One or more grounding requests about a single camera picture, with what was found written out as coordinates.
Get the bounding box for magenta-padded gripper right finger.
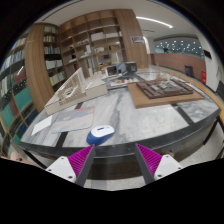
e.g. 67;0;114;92
134;143;185;185

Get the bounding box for grey architectural model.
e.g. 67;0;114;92
104;61;138;78

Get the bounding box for wooden shelf unit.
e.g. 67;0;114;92
24;9;149;113

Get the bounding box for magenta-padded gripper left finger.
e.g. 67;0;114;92
45;144;97;186

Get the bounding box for framed wall sign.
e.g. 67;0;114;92
130;35;145;45

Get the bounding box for white paper sheet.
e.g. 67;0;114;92
30;115;54;137

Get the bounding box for white and blue computer mouse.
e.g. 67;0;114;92
86;124;116;147

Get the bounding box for grey mouse pad orange patches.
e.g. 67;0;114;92
51;105;96;134

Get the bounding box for red wall sign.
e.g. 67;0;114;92
200;69;208;85

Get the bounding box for beige architectural building model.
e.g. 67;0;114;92
44;67;109;116

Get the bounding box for group of small ceiling lights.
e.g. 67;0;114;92
154;39;204;56

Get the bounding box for brown model on wooden board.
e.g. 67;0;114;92
127;78;205;109

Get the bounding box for long ceiling light strip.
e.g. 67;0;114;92
135;15;174;29

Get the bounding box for dark bookshelf with coloured books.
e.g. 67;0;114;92
0;35;38;158

